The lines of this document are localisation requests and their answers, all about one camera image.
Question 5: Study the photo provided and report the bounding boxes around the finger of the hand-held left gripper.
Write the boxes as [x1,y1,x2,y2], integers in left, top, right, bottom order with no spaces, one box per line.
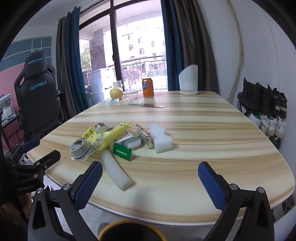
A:
[14,150,61,172]
[21,138,40,153]

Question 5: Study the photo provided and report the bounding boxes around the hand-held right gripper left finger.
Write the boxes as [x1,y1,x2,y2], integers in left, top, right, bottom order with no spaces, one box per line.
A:
[28,160,103,241]

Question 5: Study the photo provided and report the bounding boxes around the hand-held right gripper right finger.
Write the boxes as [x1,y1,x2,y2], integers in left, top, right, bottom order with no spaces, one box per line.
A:
[198,161,275,241]

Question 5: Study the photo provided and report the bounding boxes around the curved white foam piece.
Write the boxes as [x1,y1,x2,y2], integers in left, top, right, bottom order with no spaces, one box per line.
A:
[102,149,133,191]

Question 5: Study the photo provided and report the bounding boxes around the grey round lid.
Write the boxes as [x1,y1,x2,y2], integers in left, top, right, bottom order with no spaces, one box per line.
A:
[70,137,91,159]

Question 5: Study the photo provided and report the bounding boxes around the green packet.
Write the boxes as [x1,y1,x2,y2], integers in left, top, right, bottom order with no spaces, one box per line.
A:
[113,142,133,162]

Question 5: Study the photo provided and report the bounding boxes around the black bin with yellow rim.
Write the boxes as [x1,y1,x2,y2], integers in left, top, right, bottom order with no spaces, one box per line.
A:
[97,220,167,241]

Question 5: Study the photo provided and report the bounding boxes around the white medicine box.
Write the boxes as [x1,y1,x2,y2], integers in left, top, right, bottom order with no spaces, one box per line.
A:
[115,130,142,150]

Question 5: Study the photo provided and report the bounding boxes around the white foam block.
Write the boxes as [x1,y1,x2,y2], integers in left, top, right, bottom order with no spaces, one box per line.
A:
[149,123,173,154]

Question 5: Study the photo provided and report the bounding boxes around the checkered patterned wrapper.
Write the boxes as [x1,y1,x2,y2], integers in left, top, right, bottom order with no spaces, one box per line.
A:
[135,124,154,149]

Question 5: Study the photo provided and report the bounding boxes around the white printed box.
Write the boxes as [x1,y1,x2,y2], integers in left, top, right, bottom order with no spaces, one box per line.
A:
[0,94,16,127]

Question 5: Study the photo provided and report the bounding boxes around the black gaming chair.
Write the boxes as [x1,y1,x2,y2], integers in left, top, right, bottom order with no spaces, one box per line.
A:
[14,50,65,142]

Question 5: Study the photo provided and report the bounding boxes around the grey curtain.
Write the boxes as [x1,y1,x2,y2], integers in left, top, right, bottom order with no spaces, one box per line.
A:
[173,0,219,96]
[55,17,71,120]

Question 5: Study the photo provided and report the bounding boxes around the white cabinet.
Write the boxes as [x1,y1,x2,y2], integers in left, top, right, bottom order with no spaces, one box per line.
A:
[88,67,116,105]

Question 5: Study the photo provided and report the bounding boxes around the yellow pear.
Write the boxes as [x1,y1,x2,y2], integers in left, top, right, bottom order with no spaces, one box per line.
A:
[110,87,123,100]

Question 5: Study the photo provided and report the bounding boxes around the blue curtain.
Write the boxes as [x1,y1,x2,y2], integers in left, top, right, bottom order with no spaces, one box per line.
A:
[66,6,90,113]
[161,0,179,91]

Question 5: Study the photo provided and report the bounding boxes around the row of shoes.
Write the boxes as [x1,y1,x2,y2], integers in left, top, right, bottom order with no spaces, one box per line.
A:
[238,77,288,139]

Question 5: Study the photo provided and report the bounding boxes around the clear glass bowl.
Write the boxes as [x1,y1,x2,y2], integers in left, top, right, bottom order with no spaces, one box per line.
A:
[124,90,139,101]

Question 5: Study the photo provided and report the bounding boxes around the orange soda can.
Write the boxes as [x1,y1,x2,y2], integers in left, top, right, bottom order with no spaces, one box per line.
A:
[142,78,155,98]

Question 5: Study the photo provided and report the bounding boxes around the black metal railing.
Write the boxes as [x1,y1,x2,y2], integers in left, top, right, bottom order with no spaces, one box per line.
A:
[121,58,167,91]

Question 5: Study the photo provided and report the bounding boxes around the white-handled knife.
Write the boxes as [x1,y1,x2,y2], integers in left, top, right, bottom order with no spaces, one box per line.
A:
[128,101,166,108]

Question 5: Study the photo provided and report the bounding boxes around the black door frame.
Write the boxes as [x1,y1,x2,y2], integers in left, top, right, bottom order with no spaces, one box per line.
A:
[79,0,167,93]

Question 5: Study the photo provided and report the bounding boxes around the beige rope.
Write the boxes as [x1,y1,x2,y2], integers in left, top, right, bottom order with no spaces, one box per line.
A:
[227,0,245,102]

